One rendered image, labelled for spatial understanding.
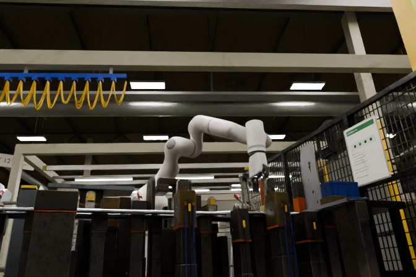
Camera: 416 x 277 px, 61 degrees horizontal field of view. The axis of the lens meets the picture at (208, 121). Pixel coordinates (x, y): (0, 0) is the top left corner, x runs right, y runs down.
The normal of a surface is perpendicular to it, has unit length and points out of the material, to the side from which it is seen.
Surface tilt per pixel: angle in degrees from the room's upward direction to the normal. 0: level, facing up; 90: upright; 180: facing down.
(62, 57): 90
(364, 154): 90
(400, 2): 90
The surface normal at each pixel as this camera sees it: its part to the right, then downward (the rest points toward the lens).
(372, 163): -0.94, -0.11
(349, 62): 0.08, -0.40
